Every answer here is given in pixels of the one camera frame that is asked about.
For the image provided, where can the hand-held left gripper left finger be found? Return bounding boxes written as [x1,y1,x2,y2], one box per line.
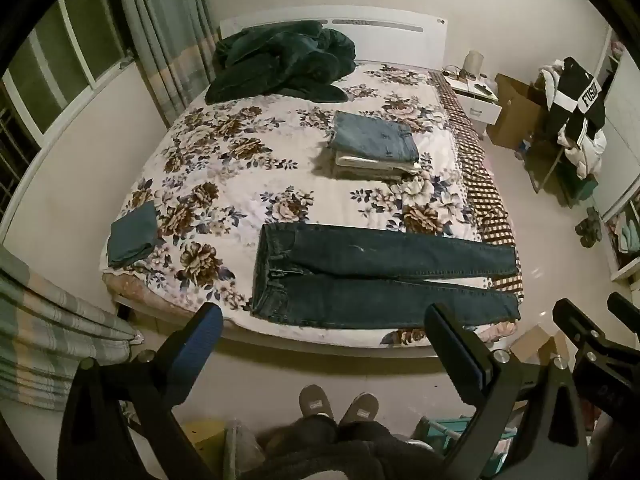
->
[57,302,224,480]

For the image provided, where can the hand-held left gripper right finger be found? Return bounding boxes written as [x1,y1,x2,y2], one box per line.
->
[424,302,588,480]

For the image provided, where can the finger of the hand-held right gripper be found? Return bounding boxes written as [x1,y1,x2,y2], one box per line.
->
[607,291,640,341]
[552,298,617,361]

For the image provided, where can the dark blue jeans pants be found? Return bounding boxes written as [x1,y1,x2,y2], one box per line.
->
[250,223,522,331]

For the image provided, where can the person's right forearm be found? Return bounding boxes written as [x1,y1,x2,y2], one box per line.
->
[592,405,640,480]

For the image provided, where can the teal folded pants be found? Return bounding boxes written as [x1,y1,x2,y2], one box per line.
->
[107,201,161,268]

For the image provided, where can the khaki folded pants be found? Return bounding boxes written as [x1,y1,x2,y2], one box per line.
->
[331,161,417,182]

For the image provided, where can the small cardboard box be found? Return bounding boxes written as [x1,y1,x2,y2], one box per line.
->
[510,325,571,366]

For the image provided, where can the teal folded clothes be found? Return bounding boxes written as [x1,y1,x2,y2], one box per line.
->
[619,225,640,255]

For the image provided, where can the teal plastic basket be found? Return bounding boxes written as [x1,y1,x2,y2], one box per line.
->
[411,412,518,461]

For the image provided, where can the yellow box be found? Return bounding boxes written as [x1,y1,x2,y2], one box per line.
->
[182,420,228,461]

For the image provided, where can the pair of dark slippers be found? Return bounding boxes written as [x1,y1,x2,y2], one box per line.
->
[575,222,598,249]

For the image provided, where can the person's right grey slipper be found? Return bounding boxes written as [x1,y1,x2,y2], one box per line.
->
[339,392,381,423]

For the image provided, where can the person's grey slipper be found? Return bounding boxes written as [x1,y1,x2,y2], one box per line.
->
[299,385,335,418]
[339,392,381,423]

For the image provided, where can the clear plastic bag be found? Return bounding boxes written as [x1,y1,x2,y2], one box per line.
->
[222,422,266,480]

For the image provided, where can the person's left grey slipper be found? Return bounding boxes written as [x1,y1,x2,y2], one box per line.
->
[299,385,335,418]

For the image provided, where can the green storage basket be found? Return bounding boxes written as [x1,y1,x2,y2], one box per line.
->
[557,165,599,202]

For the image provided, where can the person's left leg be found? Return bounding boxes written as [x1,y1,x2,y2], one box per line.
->
[260,415,343,480]

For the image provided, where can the green plaid curtain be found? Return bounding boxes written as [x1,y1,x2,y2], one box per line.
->
[115,0,221,128]
[0,245,144,413]

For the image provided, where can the white wardrobe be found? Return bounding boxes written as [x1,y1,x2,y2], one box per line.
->
[597,30,640,281]

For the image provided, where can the checkered bed sheet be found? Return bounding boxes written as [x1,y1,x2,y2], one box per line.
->
[430,70,523,293]

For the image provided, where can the dark chair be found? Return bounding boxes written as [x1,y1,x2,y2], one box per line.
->
[522,67,601,208]

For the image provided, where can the bed with floral sheet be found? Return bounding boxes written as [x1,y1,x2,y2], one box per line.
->
[102,62,523,348]

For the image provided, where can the large cardboard box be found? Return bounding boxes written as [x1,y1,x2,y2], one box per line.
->
[486,73,548,151]

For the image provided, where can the black and white jacket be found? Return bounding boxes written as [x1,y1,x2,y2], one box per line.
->
[542,57,607,148]

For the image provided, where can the white nightstand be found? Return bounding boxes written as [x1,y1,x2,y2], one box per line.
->
[444,72,503,138]

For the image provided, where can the white cylinder lamp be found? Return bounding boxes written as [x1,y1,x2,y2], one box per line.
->
[462,50,485,78]

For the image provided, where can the dark green duvet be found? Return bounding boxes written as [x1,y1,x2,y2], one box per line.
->
[206,20,357,106]

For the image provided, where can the white bed headboard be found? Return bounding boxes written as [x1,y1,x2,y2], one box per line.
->
[220,6,447,68]

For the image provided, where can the white framed window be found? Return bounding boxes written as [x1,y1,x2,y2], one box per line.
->
[0,0,137,171]

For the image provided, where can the grey bed frame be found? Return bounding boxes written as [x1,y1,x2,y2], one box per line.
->
[114,295,501,361]

